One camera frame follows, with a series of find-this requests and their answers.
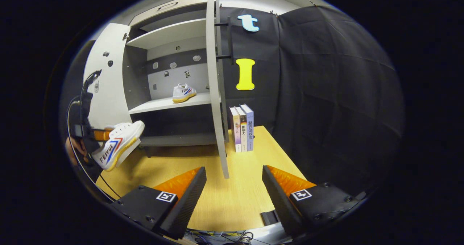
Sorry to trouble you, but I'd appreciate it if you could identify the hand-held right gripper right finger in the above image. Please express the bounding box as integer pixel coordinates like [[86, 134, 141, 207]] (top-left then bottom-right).
[[262, 165, 364, 238]]

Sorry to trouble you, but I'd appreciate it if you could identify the brown and white book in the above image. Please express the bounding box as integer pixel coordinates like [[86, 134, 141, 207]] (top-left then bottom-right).
[[236, 106, 248, 152]]

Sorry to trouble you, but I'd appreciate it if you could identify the tangled cable bundle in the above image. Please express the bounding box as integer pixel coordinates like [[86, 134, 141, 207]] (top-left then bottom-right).
[[183, 231, 261, 245]]

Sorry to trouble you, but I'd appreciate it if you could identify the black backdrop cloth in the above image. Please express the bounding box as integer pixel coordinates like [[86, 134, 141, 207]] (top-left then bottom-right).
[[219, 5, 405, 198]]

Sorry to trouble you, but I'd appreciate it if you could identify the black right door handle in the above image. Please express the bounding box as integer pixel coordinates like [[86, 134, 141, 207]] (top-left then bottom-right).
[[215, 17, 234, 66]]

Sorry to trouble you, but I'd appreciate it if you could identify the purple and pink book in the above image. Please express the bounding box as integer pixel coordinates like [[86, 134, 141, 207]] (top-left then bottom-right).
[[229, 107, 242, 153]]

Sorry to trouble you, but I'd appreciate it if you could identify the white shoe cabinet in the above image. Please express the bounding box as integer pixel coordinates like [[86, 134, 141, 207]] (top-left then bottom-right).
[[123, 0, 221, 148]]

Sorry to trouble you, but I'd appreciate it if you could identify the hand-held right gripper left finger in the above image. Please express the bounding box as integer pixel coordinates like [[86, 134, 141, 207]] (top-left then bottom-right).
[[111, 166, 207, 240]]

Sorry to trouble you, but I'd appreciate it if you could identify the white canvas shoe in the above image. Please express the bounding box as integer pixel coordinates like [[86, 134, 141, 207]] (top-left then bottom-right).
[[172, 83, 197, 103], [91, 120, 145, 172]]

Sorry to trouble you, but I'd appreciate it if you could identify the lavender book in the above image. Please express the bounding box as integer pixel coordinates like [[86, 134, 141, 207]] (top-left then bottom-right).
[[240, 104, 254, 151]]

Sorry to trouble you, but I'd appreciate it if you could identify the white cabinet door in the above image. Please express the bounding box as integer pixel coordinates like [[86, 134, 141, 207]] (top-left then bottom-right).
[[205, 0, 231, 179], [83, 23, 132, 129]]

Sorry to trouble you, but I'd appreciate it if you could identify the small black block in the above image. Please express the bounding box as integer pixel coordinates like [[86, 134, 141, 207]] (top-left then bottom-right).
[[260, 209, 279, 225]]

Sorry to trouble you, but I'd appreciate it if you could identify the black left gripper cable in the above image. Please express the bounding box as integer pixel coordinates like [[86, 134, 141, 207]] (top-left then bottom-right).
[[66, 96, 122, 200]]

